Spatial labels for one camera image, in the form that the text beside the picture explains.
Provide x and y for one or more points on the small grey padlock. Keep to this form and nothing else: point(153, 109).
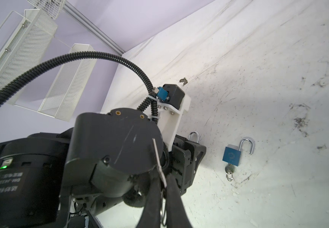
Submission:
point(194, 137)

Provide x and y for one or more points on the lower white mesh shelf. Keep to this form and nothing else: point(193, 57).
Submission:
point(66, 89)

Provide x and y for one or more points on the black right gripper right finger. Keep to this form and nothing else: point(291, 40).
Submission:
point(176, 216)

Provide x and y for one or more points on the aluminium frame profiles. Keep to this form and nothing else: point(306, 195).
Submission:
point(92, 28)

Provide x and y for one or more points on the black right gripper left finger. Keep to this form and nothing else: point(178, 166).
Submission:
point(150, 186)

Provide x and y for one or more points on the silver key with ring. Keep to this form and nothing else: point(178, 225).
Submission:
point(229, 169)

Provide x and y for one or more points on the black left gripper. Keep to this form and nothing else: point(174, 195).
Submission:
point(185, 159)

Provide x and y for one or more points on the white wire wall basket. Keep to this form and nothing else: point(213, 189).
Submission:
point(51, 7)

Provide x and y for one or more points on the blue padlock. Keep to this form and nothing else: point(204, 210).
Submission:
point(232, 156)

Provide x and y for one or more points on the upper white mesh shelf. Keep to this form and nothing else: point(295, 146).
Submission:
point(26, 45)

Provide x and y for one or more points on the white mesh shelf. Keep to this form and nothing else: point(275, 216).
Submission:
point(26, 45)
point(66, 89)

